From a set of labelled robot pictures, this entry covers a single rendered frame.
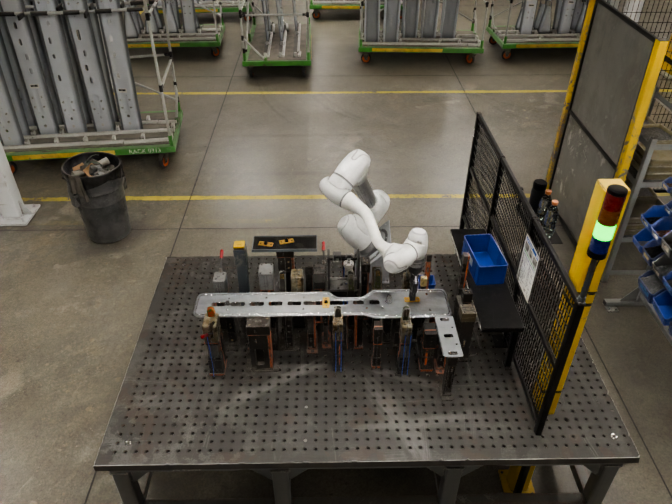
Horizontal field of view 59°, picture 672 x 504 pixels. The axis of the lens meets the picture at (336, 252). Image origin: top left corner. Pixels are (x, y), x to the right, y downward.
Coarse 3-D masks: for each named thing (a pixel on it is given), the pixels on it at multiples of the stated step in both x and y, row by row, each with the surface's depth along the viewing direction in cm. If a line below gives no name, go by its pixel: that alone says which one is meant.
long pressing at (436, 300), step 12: (204, 300) 320; (216, 300) 320; (240, 300) 320; (252, 300) 320; (264, 300) 320; (276, 300) 320; (288, 300) 320; (300, 300) 320; (312, 300) 320; (336, 300) 320; (348, 300) 320; (360, 300) 320; (372, 300) 321; (384, 300) 320; (396, 300) 320; (420, 300) 320; (432, 300) 320; (444, 300) 320; (204, 312) 312; (216, 312) 312; (228, 312) 312; (240, 312) 312; (252, 312) 312; (264, 312) 312; (276, 312) 312; (288, 312) 312; (300, 312) 312; (312, 312) 312; (324, 312) 312; (348, 312) 313; (360, 312) 313; (372, 312) 312; (384, 312) 312; (396, 312) 313; (420, 312) 313; (432, 312) 313; (444, 312) 313
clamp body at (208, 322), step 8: (208, 320) 299; (216, 320) 299; (208, 328) 295; (216, 328) 297; (208, 336) 299; (216, 336) 299; (208, 344) 301; (216, 344) 304; (208, 352) 307; (216, 352) 308; (224, 352) 319; (208, 360) 311; (216, 360) 311; (224, 360) 318; (216, 368) 314; (224, 368) 318; (208, 376) 316; (224, 376) 316
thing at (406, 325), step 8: (400, 320) 304; (408, 320) 301; (400, 328) 304; (408, 328) 297; (400, 336) 305; (408, 336) 301; (400, 344) 304; (408, 344) 305; (400, 352) 312; (408, 352) 314; (400, 360) 313; (408, 360) 310; (400, 368) 316; (408, 368) 320
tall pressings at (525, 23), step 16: (528, 0) 912; (560, 0) 938; (576, 0) 944; (608, 0) 903; (528, 16) 925; (544, 16) 931; (560, 16) 935; (576, 16) 952; (528, 32) 938; (544, 32) 944; (560, 32) 942; (576, 32) 949
